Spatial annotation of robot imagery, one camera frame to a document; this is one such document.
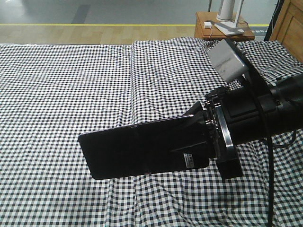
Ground checkered duvet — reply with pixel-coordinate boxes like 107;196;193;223
104;38;303;227

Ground wooden nightstand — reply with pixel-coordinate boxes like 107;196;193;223
194;11;255;42

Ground black foldable smartphone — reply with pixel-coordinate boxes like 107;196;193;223
78;119;209;180

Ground white cylindrical heater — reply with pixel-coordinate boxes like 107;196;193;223
216;0;235;22

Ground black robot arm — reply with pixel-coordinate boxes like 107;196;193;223
154;75;303;180

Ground checkered bed sheet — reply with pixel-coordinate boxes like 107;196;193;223
0;44;139;227

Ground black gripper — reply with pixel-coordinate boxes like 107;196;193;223
153;87;283;180

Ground wooden headboard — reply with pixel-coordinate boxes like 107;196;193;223
270;0;303;62

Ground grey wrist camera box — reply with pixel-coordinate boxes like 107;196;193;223
208;39;249;83

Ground white charger adapter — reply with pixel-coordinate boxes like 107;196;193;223
204;21;212;29

